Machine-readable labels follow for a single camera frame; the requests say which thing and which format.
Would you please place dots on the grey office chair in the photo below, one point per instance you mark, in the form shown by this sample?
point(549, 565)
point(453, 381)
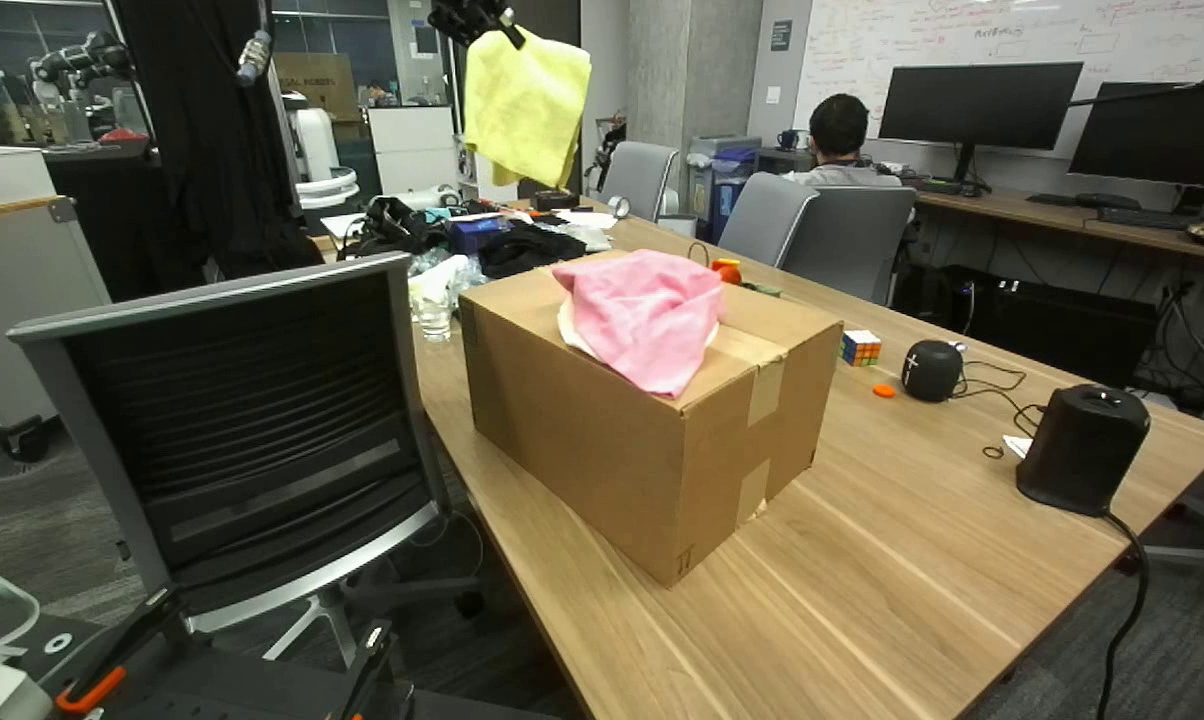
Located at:
point(841, 235)
point(640, 182)

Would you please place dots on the small round black speaker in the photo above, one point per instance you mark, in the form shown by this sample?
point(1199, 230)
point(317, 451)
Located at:
point(934, 371)

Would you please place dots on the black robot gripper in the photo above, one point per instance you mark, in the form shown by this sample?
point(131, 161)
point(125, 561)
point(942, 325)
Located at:
point(474, 18)

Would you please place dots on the black cylindrical speaker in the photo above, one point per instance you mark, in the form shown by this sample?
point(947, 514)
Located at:
point(1081, 451)

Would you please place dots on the right black computer monitor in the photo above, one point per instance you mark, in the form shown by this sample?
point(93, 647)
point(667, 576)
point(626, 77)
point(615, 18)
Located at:
point(1144, 128)

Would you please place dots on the black computer monitor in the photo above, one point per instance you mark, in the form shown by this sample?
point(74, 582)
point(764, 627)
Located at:
point(964, 104)
point(1144, 128)

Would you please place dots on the person in grey shirt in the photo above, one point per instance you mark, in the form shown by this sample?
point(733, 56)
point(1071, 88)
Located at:
point(838, 128)

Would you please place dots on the pile of dark clutter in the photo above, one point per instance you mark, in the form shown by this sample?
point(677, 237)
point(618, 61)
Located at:
point(493, 241)

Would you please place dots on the grey office chair near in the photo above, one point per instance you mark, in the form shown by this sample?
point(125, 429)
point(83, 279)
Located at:
point(841, 235)

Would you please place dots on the colourful puzzle cube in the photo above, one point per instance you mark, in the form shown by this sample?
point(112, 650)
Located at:
point(863, 347)

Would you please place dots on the left black computer monitor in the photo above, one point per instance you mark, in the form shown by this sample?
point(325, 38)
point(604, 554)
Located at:
point(964, 104)

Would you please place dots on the yellow microfiber towel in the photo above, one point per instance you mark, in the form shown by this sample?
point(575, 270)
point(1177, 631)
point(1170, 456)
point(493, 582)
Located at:
point(526, 101)

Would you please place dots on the pink towel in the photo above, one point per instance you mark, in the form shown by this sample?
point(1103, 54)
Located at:
point(640, 281)

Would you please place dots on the peach beige towel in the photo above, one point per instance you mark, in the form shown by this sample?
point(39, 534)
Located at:
point(636, 334)

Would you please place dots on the sealed brown cardboard box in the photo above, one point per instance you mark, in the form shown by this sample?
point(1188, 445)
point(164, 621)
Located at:
point(661, 477)

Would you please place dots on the orange handled tool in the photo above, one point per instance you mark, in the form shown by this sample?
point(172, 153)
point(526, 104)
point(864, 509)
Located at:
point(88, 693)

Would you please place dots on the wooden side desk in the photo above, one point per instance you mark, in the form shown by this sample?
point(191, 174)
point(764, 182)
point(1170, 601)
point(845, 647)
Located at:
point(1071, 221)

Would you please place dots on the grey office chair far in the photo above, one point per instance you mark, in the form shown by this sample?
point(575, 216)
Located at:
point(640, 182)

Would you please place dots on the black mesh office chair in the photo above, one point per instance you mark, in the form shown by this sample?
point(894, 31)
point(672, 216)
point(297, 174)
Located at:
point(259, 443)

